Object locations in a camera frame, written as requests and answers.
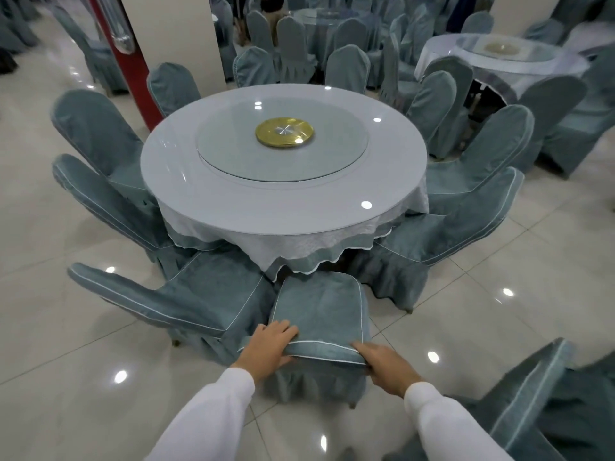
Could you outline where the round white clothed table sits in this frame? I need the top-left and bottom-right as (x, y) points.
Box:
(414, 33), (591, 104)
(140, 83), (430, 279)

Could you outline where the round teal table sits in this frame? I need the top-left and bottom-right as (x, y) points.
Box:
(288, 6), (381, 63)

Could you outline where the person's right forearm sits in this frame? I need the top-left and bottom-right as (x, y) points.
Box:
(403, 381), (515, 461)

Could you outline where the person's left hand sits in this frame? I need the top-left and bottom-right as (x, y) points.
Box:
(230, 319), (300, 385)

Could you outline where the cluster of teal banquet chairs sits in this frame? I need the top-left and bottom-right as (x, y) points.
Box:
(211, 0), (438, 90)
(0, 0), (131, 97)

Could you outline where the round glass turntable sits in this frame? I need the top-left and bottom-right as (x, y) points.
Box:
(195, 98), (371, 183)
(454, 34), (563, 64)

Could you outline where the person's right hand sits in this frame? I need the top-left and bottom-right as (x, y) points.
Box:
(351, 341), (423, 399)

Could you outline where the chrome corner guard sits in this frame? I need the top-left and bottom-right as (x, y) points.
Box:
(95, 0), (135, 56)

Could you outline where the red pillar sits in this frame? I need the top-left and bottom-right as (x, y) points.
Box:
(84, 0), (164, 133)

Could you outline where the person's left forearm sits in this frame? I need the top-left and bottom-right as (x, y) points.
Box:
(143, 367), (256, 461)

